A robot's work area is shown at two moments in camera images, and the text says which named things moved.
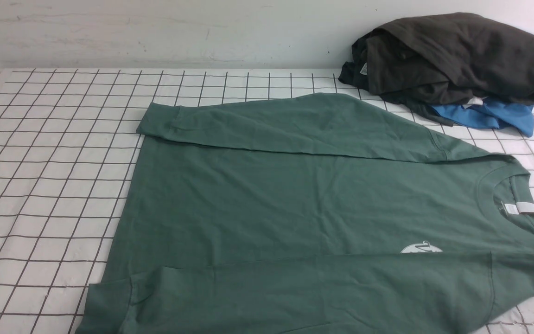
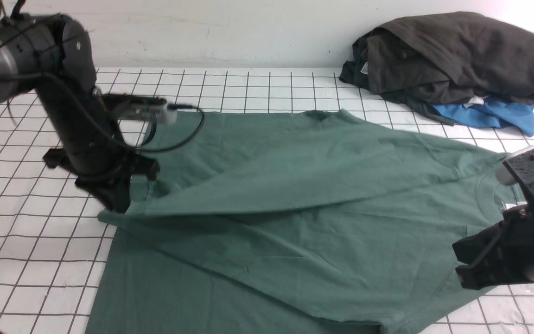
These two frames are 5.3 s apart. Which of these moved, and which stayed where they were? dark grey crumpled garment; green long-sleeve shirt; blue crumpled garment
Moved: green long-sleeve shirt
Stayed: blue crumpled garment; dark grey crumpled garment
